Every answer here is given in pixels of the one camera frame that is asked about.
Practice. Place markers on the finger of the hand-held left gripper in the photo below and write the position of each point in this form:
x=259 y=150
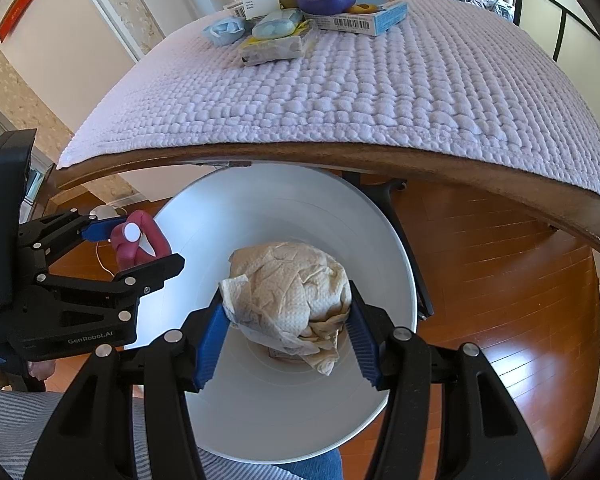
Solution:
x=100 y=230
x=152 y=270

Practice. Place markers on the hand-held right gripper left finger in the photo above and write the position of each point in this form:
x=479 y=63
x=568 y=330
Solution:
x=210 y=342

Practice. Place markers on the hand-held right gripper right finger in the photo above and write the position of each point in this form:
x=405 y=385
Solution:
x=366 y=352

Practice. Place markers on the maroon round tape dispenser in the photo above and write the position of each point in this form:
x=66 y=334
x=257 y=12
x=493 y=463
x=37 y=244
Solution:
x=152 y=240

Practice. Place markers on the white bin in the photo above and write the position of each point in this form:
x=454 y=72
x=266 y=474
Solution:
x=260 y=410

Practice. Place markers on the beige paper towel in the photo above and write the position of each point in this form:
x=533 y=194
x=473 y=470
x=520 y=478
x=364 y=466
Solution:
x=290 y=290

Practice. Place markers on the person's left hand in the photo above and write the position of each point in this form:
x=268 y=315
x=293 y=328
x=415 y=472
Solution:
x=41 y=370

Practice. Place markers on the black chair base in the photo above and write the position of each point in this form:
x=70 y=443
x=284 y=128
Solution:
x=405 y=240

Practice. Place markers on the person's blue jeans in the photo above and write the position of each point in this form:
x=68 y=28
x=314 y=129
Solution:
x=310 y=467

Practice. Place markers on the person's striped shirt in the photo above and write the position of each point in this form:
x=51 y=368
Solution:
x=10 y=430

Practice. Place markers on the crumpled blue face mask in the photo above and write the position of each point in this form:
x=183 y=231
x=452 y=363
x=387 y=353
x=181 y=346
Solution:
x=225 y=31

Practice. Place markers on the clear packet with yellow print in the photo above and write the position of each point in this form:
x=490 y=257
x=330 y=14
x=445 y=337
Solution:
x=275 y=50

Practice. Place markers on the lavender quilted blanket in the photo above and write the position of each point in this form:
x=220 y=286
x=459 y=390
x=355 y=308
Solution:
x=355 y=95

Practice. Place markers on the white cardboard box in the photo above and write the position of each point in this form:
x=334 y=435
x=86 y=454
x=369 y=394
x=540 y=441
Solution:
x=260 y=0

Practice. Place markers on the blue box with barcode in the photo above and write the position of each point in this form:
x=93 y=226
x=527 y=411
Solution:
x=365 y=19

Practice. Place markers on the blue grey bedding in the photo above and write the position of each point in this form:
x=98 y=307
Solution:
x=487 y=2

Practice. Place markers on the black framed sliding door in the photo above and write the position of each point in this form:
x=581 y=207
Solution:
x=565 y=20

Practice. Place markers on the red wall banner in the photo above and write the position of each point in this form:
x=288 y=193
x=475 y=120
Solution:
x=16 y=7

